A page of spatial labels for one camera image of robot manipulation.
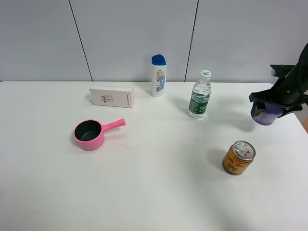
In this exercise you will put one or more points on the clear water bottle green label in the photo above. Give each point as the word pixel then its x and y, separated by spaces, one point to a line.
pixel 200 96

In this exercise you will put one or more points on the pink toy saucepan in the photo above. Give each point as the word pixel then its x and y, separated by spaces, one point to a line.
pixel 89 134

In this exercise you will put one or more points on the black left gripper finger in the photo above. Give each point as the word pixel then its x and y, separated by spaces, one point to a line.
pixel 257 108

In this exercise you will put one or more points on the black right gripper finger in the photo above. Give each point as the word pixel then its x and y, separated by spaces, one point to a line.
pixel 289 110

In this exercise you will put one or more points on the gold energy drink can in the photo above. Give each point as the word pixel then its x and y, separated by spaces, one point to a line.
pixel 238 158

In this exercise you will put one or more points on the purple lidded round container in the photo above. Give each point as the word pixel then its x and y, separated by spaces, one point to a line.
pixel 268 116

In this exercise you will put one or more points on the white rectangular cardboard box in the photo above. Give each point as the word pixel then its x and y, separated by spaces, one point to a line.
pixel 112 96

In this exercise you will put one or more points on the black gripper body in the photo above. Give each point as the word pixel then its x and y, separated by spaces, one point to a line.
pixel 291 85

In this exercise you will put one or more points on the white shampoo bottle blue cap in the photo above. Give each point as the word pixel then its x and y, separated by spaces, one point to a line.
pixel 159 74

